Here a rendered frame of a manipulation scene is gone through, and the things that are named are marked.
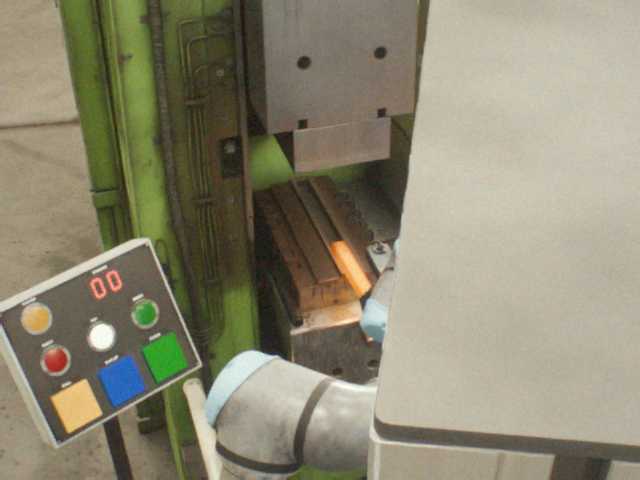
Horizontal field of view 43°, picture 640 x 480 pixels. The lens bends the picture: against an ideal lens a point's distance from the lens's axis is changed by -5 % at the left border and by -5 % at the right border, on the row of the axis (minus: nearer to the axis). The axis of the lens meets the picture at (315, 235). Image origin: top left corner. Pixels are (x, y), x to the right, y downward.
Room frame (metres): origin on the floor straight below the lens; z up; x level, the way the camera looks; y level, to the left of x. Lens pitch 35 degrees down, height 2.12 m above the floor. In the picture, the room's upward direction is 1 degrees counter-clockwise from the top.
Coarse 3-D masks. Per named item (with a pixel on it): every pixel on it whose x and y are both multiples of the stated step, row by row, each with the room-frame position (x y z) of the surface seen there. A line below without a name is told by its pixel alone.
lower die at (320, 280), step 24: (264, 192) 1.82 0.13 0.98; (288, 192) 1.80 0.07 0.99; (264, 216) 1.71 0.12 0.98; (288, 216) 1.69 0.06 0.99; (312, 216) 1.68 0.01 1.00; (336, 216) 1.69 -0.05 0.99; (312, 240) 1.59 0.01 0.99; (360, 240) 1.59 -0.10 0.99; (288, 264) 1.52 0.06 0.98; (312, 264) 1.50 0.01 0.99; (336, 264) 1.49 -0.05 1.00; (360, 264) 1.48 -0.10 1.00; (312, 288) 1.43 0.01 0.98; (336, 288) 1.45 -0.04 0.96
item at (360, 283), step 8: (336, 248) 1.53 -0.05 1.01; (344, 248) 1.53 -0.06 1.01; (344, 256) 1.50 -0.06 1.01; (352, 256) 1.50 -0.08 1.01; (344, 264) 1.47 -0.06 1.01; (352, 264) 1.47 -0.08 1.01; (352, 272) 1.44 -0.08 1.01; (360, 272) 1.44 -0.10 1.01; (352, 280) 1.42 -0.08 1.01; (360, 280) 1.41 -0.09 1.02; (360, 288) 1.38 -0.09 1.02; (368, 288) 1.38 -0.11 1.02; (360, 296) 1.37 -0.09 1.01
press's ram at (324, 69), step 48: (240, 0) 1.59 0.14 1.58; (288, 0) 1.42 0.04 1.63; (336, 0) 1.45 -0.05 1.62; (384, 0) 1.48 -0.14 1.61; (288, 48) 1.42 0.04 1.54; (336, 48) 1.45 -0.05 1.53; (384, 48) 1.49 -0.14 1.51; (288, 96) 1.42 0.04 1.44; (336, 96) 1.45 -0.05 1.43; (384, 96) 1.48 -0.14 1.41
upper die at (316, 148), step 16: (304, 128) 1.44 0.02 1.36; (320, 128) 1.44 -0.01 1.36; (336, 128) 1.45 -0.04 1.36; (352, 128) 1.46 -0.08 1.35; (368, 128) 1.47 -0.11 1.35; (384, 128) 1.48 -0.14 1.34; (288, 144) 1.46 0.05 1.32; (304, 144) 1.43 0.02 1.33; (320, 144) 1.44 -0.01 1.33; (336, 144) 1.45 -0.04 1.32; (352, 144) 1.46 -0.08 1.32; (368, 144) 1.47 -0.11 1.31; (384, 144) 1.48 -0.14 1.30; (288, 160) 1.47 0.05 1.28; (304, 160) 1.43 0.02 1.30; (320, 160) 1.44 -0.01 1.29; (336, 160) 1.45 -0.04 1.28; (352, 160) 1.46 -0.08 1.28; (368, 160) 1.47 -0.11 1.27
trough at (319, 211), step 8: (304, 184) 1.84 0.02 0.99; (304, 192) 1.81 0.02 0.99; (312, 192) 1.81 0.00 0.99; (312, 200) 1.77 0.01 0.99; (320, 200) 1.75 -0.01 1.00; (312, 208) 1.73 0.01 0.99; (320, 208) 1.73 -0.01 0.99; (320, 216) 1.70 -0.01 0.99; (328, 216) 1.68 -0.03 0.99; (320, 224) 1.66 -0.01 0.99; (328, 224) 1.66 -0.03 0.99; (328, 232) 1.63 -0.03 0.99; (336, 232) 1.62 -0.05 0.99; (328, 240) 1.60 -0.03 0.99; (336, 240) 1.60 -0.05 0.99
